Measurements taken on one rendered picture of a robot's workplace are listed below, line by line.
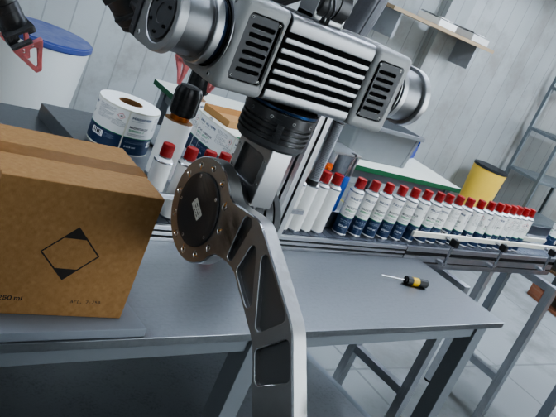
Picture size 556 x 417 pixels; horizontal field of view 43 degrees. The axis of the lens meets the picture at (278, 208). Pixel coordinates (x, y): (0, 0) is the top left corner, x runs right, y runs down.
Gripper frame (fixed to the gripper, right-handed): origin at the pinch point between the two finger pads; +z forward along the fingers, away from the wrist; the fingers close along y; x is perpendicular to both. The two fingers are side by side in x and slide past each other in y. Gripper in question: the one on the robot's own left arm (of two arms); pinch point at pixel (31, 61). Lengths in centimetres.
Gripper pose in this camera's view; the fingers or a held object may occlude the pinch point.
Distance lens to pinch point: 174.8
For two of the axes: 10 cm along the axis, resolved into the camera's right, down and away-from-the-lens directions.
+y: -5.3, -4.5, 7.2
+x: -8.3, 4.7, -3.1
